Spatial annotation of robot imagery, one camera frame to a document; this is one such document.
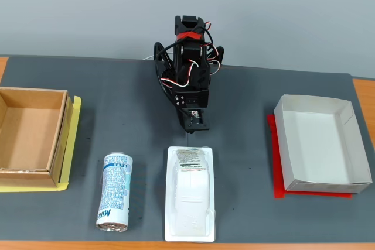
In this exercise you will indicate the brown cardboard box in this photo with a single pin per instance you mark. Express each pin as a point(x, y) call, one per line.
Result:
point(29, 133)

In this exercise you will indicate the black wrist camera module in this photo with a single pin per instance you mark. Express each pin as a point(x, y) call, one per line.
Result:
point(202, 121)

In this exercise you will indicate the red paper sheet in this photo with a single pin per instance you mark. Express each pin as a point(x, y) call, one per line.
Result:
point(275, 159)

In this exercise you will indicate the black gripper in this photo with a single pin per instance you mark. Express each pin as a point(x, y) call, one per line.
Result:
point(195, 99)

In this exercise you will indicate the grey table mat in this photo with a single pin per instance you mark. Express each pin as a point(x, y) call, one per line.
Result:
point(234, 115)

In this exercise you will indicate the red tape wrap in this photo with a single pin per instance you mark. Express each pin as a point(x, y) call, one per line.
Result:
point(190, 35)

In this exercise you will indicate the white cardboard box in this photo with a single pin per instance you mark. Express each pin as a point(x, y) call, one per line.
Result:
point(316, 144)

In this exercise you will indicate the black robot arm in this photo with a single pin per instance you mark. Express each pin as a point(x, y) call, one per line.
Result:
point(190, 54)

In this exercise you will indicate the white plastic blister package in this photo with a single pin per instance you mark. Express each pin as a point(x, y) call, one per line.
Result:
point(190, 197)

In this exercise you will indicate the white and blue drink can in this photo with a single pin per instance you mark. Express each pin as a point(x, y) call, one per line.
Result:
point(115, 185)

